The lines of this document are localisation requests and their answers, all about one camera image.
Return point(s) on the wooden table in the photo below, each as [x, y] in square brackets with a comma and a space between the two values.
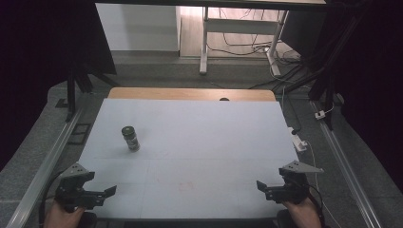
[177, 93]

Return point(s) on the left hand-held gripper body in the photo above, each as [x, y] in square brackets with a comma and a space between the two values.
[72, 187]

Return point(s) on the dark curtain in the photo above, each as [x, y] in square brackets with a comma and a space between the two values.
[374, 79]
[41, 63]

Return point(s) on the person's left hand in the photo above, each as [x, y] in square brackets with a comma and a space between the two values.
[61, 216]

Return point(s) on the small white plug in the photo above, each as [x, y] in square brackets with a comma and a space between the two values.
[320, 114]

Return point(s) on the white power strip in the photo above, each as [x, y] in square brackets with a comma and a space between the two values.
[297, 141]

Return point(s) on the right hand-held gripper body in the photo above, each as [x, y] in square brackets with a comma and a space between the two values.
[293, 185]

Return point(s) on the white table mat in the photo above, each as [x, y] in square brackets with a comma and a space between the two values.
[193, 148]

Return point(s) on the person's right hand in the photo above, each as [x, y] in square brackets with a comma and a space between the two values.
[302, 213]

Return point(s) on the white desk frame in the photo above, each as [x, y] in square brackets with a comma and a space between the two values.
[240, 26]

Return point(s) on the aluminium rail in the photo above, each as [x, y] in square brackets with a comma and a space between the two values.
[41, 177]
[345, 172]

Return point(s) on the dark glass jar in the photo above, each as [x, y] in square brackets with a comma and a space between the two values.
[130, 138]

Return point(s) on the black floor socket frame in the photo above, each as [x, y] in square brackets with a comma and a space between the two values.
[79, 134]

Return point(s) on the black metal stand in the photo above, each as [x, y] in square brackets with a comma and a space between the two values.
[326, 76]
[71, 91]

